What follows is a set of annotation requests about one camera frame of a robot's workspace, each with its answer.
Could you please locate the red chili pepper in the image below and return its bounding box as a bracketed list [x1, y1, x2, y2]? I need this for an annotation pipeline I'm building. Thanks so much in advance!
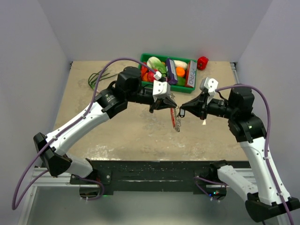
[141, 66, 148, 78]

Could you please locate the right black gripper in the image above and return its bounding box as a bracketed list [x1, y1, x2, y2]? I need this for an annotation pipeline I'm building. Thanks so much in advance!
[182, 89, 237, 119]

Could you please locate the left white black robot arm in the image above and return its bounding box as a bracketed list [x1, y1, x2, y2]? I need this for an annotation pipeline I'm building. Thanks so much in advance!
[33, 67, 177, 184]

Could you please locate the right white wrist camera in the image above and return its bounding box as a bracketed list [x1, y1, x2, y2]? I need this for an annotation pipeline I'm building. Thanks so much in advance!
[200, 77, 218, 96]

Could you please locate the red apple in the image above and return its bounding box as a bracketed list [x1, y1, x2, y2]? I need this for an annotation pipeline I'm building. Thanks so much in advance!
[147, 72, 155, 83]

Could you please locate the purple white box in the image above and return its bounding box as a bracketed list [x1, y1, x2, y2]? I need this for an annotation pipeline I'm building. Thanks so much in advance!
[165, 58, 178, 85]

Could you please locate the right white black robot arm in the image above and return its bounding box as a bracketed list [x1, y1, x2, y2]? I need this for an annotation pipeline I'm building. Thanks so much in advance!
[180, 84, 300, 225]

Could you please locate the black base frame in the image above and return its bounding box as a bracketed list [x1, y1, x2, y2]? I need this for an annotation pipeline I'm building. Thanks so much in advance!
[41, 159, 261, 196]

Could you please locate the green vegetable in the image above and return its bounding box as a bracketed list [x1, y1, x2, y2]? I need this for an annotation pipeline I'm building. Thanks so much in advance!
[176, 77, 186, 87]

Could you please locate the green spring onion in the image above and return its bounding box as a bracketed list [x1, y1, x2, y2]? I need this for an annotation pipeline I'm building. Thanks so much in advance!
[88, 72, 117, 90]

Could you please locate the black key fob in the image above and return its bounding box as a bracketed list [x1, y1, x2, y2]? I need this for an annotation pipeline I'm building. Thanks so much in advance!
[179, 108, 186, 118]

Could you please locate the green plastic bin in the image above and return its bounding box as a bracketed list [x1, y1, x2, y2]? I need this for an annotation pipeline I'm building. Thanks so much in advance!
[140, 53, 196, 94]

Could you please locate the white radish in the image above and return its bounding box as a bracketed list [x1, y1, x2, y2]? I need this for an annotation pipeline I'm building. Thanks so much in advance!
[173, 60, 188, 70]

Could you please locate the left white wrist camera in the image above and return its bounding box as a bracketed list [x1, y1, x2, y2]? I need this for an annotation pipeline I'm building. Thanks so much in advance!
[152, 71, 171, 101]

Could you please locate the red grey box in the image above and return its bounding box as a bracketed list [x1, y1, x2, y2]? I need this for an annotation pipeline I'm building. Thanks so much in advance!
[185, 60, 197, 88]

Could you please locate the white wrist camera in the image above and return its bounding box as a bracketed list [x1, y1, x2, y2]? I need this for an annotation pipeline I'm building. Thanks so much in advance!
[152, 71, 171, 101]
[200, 77, 218, 96]

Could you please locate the orange fruit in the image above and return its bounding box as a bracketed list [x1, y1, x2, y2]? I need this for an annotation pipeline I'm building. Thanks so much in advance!
[176, 67, 186, 77]

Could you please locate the orange carrot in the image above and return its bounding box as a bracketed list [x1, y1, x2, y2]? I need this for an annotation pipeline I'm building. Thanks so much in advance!
[142, 73, 148, 82]

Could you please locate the white green cabbage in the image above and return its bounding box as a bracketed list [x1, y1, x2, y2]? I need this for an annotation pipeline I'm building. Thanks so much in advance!
[146, 56, 166, 74]

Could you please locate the red bell pepper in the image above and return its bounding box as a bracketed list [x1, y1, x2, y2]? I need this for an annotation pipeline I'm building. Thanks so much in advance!
[197, 56, 209, 70]

